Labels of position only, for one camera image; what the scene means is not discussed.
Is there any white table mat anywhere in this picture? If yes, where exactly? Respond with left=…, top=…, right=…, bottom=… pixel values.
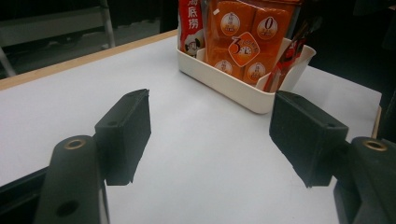
left=0, top=35, right=383, bottom=224

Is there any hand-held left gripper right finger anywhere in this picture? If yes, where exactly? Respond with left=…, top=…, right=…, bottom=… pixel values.
left=268, top=90, right=350, bottom=189

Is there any white-framed desk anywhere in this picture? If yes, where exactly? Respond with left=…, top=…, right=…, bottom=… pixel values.
left=0, top=0, right=117, bottom=79

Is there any orange seasoning packet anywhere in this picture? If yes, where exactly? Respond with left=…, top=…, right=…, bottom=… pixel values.
left=205, top=0, right=304, bottom=87

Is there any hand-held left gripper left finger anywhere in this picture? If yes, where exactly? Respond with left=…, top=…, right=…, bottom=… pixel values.
left=92, top=89, right=153, bottom=187

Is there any cream divided plastic box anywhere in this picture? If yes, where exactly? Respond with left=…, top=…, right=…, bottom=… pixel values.
left=176, top=36, right=318, bottom=115

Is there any large red black soup packet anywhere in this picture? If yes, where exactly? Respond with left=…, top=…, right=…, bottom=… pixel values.
left=177, top=0, right=208, bottom=59

